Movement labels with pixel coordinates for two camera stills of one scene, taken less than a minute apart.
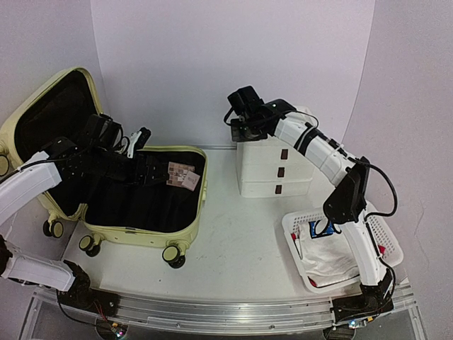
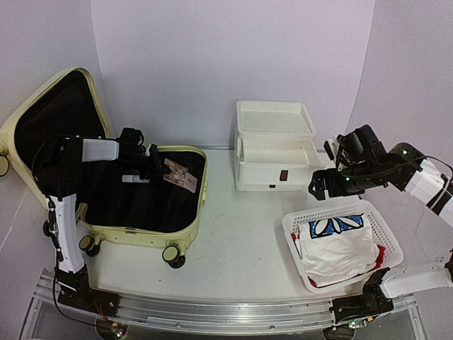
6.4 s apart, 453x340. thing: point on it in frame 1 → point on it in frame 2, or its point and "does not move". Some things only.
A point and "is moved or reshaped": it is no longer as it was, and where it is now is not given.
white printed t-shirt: (327, 253) does not move
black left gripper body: (102, 165) → (147, 166)
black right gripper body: (245, 132) → (362, 177)
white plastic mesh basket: (387, 242) does not move
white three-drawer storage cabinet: (270, 167) is moved or reshaped
